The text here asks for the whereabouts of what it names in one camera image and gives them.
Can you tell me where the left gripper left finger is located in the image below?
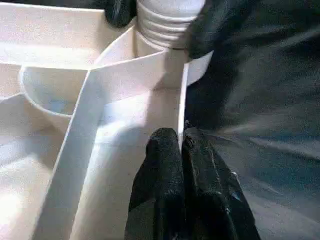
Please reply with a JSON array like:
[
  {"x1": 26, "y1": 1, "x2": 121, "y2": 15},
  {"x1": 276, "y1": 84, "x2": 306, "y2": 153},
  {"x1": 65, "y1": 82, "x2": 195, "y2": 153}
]
[{"x1": 124, "y1": 127, "x2": 187, "y2": 240}]

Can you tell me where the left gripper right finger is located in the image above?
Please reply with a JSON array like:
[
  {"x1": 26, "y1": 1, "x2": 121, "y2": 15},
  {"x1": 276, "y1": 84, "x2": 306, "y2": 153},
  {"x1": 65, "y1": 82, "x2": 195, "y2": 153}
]
[{"x1": 181, "y1": 134, "x2": 262, "y2": 240}]

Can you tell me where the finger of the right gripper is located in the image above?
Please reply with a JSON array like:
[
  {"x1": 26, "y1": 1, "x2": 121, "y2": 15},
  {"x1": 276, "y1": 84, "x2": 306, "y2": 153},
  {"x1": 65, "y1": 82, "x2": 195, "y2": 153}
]
[
  {"x1": 103, "y1": 0, "x2": 137, "y2": 29},
  {"x1": 186, "y1": 0, "x2": 241, "y2": 61}
]

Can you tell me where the white plastic table leg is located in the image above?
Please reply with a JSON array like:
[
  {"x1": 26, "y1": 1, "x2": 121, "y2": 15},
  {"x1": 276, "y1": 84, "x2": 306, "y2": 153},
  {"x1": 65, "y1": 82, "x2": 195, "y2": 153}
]
[{"x1": 133, "y1": 0, "x2": 204, "y2": 55}]

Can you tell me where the white plastic table top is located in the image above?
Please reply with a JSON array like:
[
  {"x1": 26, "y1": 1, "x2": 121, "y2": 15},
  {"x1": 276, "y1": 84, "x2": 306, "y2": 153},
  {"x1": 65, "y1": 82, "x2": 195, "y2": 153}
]
[{"x1": 0, "y1": 2, "x2": 215, "y2": 240}]

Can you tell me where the black table mat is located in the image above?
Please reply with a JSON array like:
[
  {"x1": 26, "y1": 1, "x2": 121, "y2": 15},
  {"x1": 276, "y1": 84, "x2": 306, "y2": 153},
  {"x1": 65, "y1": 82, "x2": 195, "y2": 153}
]
[{"x1": 184, "y1": 0, "x2": 320, "y2": 240}]

